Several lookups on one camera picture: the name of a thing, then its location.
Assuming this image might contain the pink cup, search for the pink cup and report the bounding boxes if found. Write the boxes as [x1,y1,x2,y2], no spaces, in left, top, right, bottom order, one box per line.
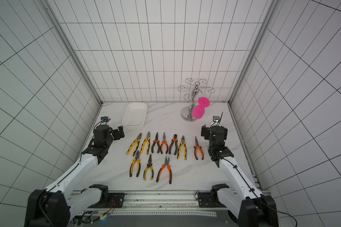
[192,106,205,119]
[198,97,210,108]

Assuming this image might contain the yellow combination pliers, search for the yellow combination pliers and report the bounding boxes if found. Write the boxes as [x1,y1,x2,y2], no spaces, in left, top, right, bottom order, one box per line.
[127,133,142,156]
[177,135,187,160]
[140,132,150,154]

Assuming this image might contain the dark orange long nose pliers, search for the dark orange long nose pliers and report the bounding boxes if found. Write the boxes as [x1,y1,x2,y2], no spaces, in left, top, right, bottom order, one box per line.
[151,133,160,153]

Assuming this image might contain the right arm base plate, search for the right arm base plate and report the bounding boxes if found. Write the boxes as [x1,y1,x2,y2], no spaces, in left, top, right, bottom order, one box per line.
[194,191,237,208]

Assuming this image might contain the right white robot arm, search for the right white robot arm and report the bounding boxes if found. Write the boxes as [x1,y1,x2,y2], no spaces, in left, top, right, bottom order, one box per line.
[201,125,279,227]

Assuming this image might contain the lower pink cup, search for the lower pink cup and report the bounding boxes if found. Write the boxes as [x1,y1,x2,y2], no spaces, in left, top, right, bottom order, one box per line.
[192,106,205,119]

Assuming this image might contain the upper pink cup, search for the upper pink cup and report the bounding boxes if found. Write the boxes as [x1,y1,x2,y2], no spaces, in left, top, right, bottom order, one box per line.
[198,97,210,108]

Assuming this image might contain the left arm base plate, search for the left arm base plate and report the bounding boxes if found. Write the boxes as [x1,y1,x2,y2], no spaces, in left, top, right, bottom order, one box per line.
[88,193,125,209]

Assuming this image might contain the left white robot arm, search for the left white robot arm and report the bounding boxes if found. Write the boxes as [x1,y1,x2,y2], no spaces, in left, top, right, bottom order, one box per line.
[24,122,125,227]

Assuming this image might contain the large orange combination pliers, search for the large orange combination pliers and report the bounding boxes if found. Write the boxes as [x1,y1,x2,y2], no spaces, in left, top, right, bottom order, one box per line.
[155,156,172,184]

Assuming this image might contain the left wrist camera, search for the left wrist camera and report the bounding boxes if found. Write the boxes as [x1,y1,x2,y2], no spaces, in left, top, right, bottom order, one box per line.
[100,116,110,124]

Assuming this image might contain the small yellow long nose pliers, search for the small yellow long nose pliers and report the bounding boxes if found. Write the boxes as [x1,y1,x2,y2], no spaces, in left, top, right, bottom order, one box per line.
[144,154,154,181]

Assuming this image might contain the chrome cup holder stand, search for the chrome cup holder stand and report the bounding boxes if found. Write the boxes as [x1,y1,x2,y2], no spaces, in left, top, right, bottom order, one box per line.
[178,78,216,122]

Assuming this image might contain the yellow orange small pliers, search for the yellow orange small pliers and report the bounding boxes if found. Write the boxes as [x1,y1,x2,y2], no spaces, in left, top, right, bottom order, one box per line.
[129,151,141,177]

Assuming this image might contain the white plastic storage box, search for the white plastic storage box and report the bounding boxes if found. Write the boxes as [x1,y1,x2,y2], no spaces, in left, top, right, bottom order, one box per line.
[122,102,147,130]

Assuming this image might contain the orange diagonal cutting pliers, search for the orange diagonal cutting pliers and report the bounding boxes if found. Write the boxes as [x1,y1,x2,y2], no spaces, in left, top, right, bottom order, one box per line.
[168,134,178,155]

